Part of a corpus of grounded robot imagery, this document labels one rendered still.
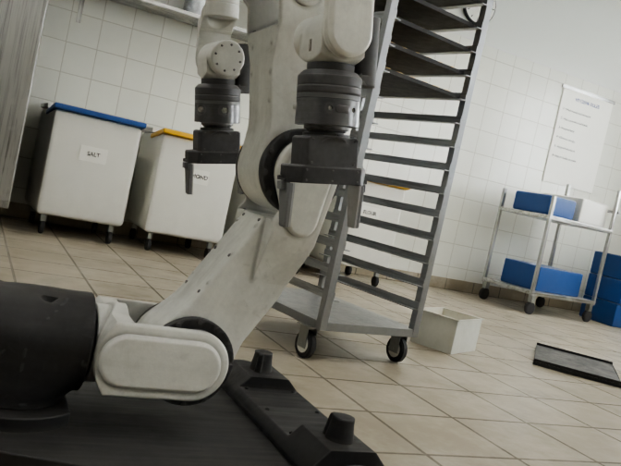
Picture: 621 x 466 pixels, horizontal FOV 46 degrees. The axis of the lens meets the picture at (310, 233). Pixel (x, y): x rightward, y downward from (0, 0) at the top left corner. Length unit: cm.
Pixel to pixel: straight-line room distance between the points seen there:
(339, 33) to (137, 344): 53
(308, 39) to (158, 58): 430
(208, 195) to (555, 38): 365
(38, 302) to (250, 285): 32
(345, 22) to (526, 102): 585
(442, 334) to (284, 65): 236
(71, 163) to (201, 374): 344
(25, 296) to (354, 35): 60
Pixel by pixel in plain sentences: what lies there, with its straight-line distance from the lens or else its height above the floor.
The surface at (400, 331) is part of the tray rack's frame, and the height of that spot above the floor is 14.
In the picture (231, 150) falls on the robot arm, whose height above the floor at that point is 63.
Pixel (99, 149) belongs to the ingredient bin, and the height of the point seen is 56.
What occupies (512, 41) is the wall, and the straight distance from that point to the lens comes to 670.
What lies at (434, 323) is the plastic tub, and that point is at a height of 12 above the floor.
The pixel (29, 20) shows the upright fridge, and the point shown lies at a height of 114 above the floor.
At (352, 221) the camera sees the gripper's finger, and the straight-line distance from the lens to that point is 104.
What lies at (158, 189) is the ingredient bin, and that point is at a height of 40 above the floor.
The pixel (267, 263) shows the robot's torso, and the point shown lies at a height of 46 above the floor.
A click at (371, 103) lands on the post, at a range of 253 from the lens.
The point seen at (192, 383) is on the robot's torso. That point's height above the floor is 26.
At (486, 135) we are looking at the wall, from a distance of 652.
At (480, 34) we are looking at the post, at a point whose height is 129.
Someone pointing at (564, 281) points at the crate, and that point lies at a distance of 637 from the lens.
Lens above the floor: 58
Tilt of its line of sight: 3 degrees down
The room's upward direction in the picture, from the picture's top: 12 degrees clockwise
